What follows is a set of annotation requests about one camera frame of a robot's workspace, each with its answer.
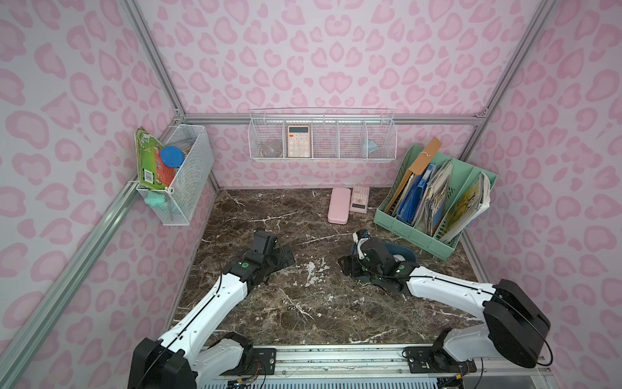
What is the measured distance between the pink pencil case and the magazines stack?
1.12 feet

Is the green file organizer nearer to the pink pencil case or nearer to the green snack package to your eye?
the pink pencil case

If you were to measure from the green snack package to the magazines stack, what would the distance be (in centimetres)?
86

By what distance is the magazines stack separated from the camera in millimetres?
876

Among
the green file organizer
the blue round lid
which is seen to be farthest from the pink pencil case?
the blue round lid

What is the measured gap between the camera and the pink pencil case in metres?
1.09

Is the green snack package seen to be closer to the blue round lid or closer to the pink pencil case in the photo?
the blue round lid

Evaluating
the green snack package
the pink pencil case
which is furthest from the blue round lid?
the pink pencil case

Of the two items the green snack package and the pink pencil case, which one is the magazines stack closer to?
the pink pencil case

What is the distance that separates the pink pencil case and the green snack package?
0.64 m

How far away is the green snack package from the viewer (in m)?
0.68

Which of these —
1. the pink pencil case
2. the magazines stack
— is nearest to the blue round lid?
the pink pencil case
